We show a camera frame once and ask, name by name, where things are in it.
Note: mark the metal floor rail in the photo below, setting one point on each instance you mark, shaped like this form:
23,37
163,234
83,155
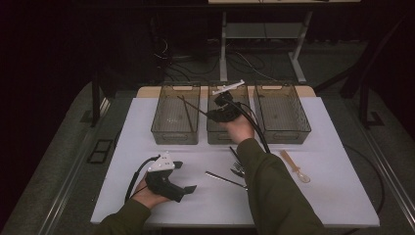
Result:
401,199
69,176

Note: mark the person's right hand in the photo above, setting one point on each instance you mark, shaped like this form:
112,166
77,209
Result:
241,130

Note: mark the person's left hand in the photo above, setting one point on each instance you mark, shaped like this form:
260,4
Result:
147,198

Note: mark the white table mat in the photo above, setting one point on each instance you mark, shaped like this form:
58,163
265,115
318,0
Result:
202,209

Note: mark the black chopstick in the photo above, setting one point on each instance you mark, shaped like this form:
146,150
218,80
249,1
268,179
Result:
234,154
192,105

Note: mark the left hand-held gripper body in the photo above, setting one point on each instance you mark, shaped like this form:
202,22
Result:
161,187

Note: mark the black stand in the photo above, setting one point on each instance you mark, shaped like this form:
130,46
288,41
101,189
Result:
364,107
95,104

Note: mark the transparent grey plastic bin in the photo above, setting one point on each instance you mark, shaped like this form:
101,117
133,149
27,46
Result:
160,138
212,137
280,114

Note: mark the white metal-framed desk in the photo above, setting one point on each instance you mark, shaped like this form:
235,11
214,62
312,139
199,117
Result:
222,49

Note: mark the brown chopstick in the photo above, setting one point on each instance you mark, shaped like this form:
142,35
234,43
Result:
187,114
190,115

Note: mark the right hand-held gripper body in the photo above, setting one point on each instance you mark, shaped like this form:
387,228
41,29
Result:
230,115

